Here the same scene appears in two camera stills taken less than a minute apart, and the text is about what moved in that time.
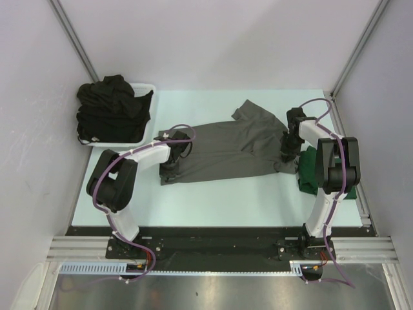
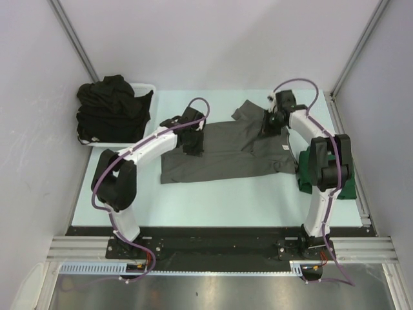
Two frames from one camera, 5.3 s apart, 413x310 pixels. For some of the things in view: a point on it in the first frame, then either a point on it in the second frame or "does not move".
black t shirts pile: x=109 y=111 does not move
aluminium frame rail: x=344 y=249 does not move
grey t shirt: x=250 y=146 does not move
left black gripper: x=167 y=174 -> x=198 y=150
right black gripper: x=292 y=154 -> x=267 y=131
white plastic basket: x=139 y=89 does not move
